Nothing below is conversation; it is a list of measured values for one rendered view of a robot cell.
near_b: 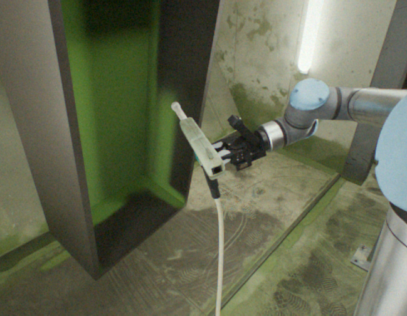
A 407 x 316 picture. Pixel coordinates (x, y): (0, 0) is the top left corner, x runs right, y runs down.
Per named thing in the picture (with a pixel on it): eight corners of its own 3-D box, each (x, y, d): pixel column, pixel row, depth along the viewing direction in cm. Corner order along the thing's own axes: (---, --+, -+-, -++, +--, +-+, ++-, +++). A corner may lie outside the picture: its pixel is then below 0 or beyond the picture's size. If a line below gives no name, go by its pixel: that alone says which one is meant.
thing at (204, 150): (237, 217, 83) (222, 155, 70) (222, 224, 82) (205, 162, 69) (192, 143, 122) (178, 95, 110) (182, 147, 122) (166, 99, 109)
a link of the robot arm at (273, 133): (283, 128, 82) (266, 115, 89) (268, 134, 81) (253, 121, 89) (285, 153, 87) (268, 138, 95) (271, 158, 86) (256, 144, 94)
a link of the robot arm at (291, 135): (307, 99, 87) (298, 118, 96) (271, 113, 85) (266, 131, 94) (325, 122, 83) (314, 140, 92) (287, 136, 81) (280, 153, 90)
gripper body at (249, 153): (235, 172, 85) (270, 158, 87) (231, 150, 80) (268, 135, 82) (225, 160, 91) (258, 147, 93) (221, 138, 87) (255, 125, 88)
